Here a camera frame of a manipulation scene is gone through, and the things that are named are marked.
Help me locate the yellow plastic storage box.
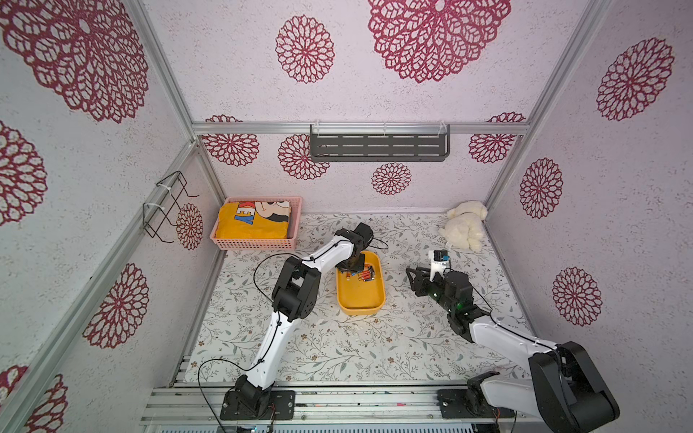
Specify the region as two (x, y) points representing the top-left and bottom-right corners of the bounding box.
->
(336, 252), (386, 316)

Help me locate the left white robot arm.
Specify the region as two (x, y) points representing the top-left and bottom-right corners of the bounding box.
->
(234, 223), (374, 417)

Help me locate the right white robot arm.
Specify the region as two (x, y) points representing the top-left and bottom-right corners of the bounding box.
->
(406, 267), (621, 432)

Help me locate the white plush toy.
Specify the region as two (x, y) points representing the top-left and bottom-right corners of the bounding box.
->
(439, 201), (488, 253)

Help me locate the floral table mat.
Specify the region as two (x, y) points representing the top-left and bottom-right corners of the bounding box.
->
(178, 214), (527, 382)

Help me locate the yellow folded cartoon shirt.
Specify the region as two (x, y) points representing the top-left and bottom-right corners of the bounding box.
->
(215, 200), (291, 239)

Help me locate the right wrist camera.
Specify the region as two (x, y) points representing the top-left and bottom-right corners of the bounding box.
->
(429, 250), (450, 281)

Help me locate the grey wall shelf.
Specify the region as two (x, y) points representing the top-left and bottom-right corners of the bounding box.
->
(309, 124), (450, 162)

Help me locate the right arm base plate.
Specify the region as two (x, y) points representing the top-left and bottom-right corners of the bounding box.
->
(437, 388), (514, 420)

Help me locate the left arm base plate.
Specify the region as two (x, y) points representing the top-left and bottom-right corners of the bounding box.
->
(219, 390), (296, 421)

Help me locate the black wire wall rack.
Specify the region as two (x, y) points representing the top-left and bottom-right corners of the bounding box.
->
(141, 171), (199, 244)

